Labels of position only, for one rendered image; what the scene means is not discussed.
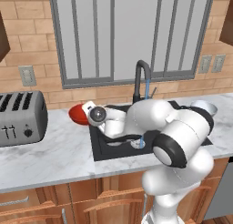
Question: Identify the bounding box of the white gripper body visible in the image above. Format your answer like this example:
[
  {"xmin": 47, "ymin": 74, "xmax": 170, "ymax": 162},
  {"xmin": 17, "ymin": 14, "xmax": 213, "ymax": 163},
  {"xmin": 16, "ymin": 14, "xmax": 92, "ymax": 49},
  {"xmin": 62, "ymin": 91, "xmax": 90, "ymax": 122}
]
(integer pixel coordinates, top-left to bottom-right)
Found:
[{"xmin": 81, "ymin": 101, "xmax": 91, "ymax": 114}]

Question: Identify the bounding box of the red bowl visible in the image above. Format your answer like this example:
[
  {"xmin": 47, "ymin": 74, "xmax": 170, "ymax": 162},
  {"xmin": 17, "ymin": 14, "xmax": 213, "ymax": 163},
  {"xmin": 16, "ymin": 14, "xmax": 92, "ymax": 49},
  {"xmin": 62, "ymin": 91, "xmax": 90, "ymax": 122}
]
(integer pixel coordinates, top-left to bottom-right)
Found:
[{"xmin": 68, "ymin": 103, "xmax": 92, "ymax": 127}]

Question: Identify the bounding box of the black sink basin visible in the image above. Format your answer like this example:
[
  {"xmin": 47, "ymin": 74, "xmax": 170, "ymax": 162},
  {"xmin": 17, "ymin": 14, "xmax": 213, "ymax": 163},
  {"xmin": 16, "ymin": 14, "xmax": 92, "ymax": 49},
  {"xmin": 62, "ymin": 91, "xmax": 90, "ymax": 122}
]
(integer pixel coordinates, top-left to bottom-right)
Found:
[{"xmin": 88, "ymin": 100, "xmax": 214, "ymax": 163}]

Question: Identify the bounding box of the black faucet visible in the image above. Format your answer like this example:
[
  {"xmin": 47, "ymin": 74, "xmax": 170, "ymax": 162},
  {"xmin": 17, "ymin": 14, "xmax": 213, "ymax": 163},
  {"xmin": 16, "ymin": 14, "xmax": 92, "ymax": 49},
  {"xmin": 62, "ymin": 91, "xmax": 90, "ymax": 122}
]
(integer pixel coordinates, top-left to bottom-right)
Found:
[{"xmin": 132, "ymin": 59, "xmax": 158, "ymax": 105}]

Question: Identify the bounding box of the silver toaster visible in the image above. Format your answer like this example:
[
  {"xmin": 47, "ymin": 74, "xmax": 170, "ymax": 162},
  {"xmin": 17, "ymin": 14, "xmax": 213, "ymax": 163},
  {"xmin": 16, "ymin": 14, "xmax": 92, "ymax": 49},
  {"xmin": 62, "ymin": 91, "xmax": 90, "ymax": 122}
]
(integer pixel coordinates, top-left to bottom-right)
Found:
[{"xmin": 0, "ymin": 89, "xmax": 49, "ymax": 148}]

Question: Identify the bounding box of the blue water stream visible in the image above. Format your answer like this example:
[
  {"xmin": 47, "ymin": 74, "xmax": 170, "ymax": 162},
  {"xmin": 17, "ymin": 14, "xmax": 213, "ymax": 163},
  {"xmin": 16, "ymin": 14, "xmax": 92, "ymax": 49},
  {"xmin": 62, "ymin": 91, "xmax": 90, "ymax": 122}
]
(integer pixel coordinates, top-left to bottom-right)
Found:
[{"xmin": 138, "ymin": 78, "xmax": 151, "ymax": 150}]

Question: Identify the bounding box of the grey framed window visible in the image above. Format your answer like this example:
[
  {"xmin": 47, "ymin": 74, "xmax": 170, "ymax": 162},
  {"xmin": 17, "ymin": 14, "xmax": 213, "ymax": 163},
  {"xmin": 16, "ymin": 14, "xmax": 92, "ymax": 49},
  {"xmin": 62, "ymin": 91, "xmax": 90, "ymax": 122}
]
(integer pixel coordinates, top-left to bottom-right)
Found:
[{"xmin": 48, "ymin": 0, "xmax": 216, "ymax": 90}]

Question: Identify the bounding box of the wooden cabinet door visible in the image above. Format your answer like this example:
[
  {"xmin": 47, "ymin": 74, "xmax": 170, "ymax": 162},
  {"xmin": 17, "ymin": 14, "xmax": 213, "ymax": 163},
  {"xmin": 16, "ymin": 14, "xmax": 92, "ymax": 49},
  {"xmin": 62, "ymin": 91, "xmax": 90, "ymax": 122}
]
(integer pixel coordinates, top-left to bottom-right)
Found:
[
  {"xmin": 178, "ymin": 157, "xmax": 230, "ymax": 224},
  {"xmin": 68, "ymin": 171, "xmax": 147, "ymax": 224}
]

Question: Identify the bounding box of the wooden drawer front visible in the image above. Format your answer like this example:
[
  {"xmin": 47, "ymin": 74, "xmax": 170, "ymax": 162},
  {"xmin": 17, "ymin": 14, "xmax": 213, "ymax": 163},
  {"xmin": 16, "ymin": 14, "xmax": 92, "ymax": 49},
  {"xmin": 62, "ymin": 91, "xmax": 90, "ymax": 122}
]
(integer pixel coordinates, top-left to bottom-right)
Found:
[{"xmin": 0, "ymin": 187, "xmax": 44, "ymax": 215}]

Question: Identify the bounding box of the grey dishwasher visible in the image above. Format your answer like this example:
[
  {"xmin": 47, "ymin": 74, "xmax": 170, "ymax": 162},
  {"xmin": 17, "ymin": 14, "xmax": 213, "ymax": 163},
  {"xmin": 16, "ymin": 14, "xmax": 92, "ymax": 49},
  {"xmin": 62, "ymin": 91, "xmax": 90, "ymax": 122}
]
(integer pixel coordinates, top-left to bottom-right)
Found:
[{"xmin": 202, "ymin": 161, "xmax": 233, "ymax": 221}]

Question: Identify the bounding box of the grey wall outlet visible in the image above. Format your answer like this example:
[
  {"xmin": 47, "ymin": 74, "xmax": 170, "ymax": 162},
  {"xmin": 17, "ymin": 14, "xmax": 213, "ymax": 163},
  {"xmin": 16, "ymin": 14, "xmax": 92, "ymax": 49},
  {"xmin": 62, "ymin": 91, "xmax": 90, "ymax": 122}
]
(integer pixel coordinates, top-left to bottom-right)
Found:
[
  {"xmin": 17, "ymin": 65, "xmax": 37, "ymax": 87},
  {"xmin": 211, "ymin": 53, "xmax": 227, "ymax": 74},
  {"xmin": 198, "ymin": 54, "xmax": 213, "ymax": 75}
]

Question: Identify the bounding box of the dark brown wall cupboard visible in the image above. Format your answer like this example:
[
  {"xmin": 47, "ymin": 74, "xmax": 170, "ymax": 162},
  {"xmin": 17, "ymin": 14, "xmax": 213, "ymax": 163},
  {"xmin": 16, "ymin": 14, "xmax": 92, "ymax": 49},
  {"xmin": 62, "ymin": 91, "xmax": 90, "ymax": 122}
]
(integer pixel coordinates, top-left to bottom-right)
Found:
[
  {"xmin": 0, "ymin": 10, "xmax": 12, "ymax": 64},
  {"xmin": 218, "ymin": 0, "xmax": 233, "ymax": 47}
]

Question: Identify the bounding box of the silver cabinet door handle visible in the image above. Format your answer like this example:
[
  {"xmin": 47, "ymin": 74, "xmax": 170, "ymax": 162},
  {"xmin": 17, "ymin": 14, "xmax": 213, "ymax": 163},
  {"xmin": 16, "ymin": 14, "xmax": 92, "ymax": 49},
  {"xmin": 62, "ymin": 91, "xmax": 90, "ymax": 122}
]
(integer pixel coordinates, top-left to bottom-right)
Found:
[{"xmin": 61, "ymin": 207, "xmax": 68, "ymax": 224}]

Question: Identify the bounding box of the silver drawer handle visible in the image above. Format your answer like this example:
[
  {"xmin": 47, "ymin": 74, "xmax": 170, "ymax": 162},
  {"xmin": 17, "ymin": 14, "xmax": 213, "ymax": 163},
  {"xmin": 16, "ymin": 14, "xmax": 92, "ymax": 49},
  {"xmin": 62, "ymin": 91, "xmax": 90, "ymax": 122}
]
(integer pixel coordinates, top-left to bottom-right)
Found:
[{"xmin": 0, "ymin": 196, "xmax": 30, "ymax": 208}]

